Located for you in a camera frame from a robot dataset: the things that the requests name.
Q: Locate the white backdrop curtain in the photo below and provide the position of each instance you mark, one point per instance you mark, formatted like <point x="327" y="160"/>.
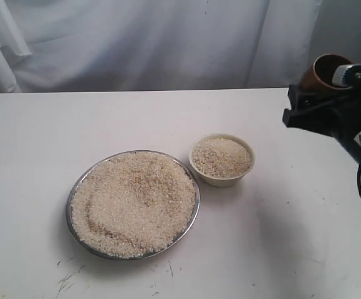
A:
<point x="89" y="46"/>

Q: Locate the brown wooden cup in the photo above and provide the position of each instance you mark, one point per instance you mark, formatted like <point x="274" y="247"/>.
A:
<point x="318" y="78"/>

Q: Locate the large metal rice plate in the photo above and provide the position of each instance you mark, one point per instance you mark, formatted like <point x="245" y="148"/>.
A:
<point x="74" y="199"/>

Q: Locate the small cream bowl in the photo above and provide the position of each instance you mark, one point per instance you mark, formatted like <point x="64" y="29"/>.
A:
<point x="216" y="181"/>

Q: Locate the beige grain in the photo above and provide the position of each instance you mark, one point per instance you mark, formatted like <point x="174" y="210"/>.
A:
<point x="133" y="205"/>

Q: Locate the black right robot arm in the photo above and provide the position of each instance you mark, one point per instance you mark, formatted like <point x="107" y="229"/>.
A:
<point x="332" y="110"/>

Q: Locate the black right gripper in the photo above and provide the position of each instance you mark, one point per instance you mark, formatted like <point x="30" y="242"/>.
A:
<point x="337" y="115"/>

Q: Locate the rice in cream bowl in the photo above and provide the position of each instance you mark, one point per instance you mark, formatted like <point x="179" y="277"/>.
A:
<point x="221" y="158"/>

